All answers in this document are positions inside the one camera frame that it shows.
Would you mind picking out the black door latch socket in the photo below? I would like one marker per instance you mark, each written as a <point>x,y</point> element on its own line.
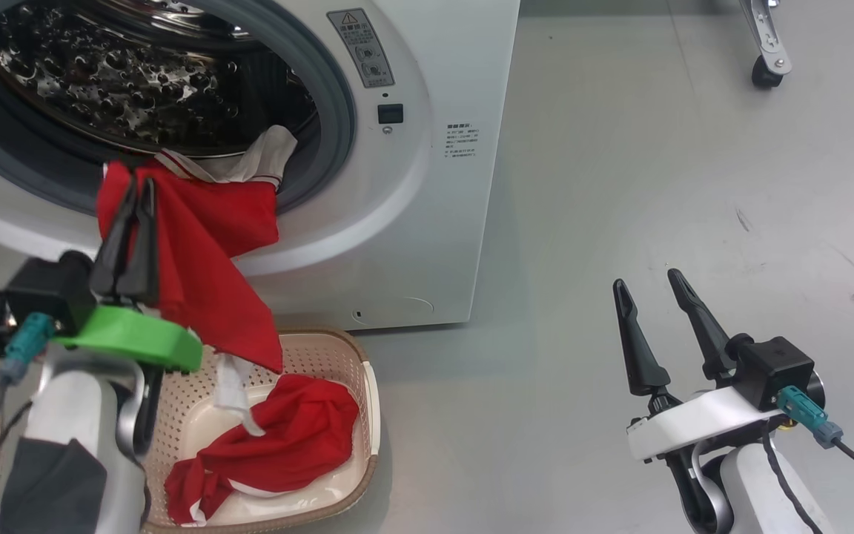
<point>390,113</point>

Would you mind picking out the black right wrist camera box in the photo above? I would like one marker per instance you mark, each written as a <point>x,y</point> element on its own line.
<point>775,371</point>

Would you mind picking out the red white garment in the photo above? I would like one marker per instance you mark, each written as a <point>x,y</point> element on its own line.
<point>212,252</point>
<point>293,437</point>

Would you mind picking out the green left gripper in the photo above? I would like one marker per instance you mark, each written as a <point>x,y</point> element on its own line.
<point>138,337</point>

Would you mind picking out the steel washing drum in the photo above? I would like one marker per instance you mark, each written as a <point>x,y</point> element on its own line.
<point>101,81</point>

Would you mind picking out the wheeled metal stand leg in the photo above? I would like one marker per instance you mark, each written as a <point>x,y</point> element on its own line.
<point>768,44</point>

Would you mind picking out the white warning sticker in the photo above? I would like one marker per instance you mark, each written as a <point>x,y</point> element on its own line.
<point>362,48</point>

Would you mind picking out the grey rubber door gasket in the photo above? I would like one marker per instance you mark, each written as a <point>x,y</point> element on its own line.
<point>334,96</point>

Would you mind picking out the cream perforated laundry basket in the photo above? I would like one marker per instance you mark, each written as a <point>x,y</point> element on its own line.
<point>353,386</point>

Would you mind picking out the small printed text sticker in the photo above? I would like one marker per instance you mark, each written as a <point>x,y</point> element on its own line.
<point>462,141</point>

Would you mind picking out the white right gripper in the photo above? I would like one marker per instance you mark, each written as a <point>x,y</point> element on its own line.
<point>701,423</point>

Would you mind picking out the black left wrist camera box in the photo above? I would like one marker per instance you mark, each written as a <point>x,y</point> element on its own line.
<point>49,293</point>

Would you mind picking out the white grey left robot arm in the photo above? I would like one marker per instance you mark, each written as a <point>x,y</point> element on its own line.
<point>71,415</point>

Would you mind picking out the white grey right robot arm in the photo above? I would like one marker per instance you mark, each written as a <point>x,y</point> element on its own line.
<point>760,489</point>

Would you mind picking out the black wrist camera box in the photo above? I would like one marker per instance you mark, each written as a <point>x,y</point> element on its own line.
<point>49,293</point>
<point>775,371</point>

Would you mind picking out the white washing machine body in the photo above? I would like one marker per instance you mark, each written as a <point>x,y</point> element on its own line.
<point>412,222</point>

